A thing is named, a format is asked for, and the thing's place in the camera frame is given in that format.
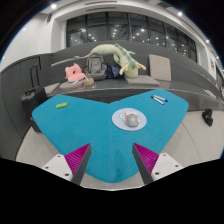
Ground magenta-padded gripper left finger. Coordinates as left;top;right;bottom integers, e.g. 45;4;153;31
41;143;92;186

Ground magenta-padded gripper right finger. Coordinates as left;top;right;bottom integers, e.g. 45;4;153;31
132;143;184;185

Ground grey and white computer mouse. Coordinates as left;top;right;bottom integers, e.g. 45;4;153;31
124;111;140;128

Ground round light blue mouse pad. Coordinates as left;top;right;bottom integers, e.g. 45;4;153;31
111;107;148;132

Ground white marker with black cap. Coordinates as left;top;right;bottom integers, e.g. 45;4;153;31
150;95;165;106

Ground white marker with blue cap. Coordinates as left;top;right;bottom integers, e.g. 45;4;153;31
153;94;169;103

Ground black bag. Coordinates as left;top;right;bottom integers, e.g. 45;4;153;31
201;107;214;127

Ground black suitcase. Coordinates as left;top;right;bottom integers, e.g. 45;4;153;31
20;64;48;133

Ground grey flat seat cushion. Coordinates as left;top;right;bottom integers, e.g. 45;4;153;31
59;79;86;91
124;74;161;88
44;82;62;96

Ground small beige pouch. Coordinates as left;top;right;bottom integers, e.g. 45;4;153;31
83;77;95;88

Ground pink plush cushion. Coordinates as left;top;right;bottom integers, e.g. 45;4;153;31
64;62;86;83

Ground grey upright back cushion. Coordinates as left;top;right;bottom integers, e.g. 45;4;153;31
148;53;172;82

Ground dark blue patterned bag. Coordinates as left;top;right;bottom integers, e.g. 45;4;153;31
105;64;122;80

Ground grey backpack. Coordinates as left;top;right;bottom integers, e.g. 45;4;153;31
84;53;108;81

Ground green dragon plush toy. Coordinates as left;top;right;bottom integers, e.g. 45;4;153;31
50;43;148;79

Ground grey upholstered bench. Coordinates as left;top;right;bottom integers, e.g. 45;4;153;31
0;41;224;113

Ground dark glass window wall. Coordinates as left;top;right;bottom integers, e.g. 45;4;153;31
65;11;198;63

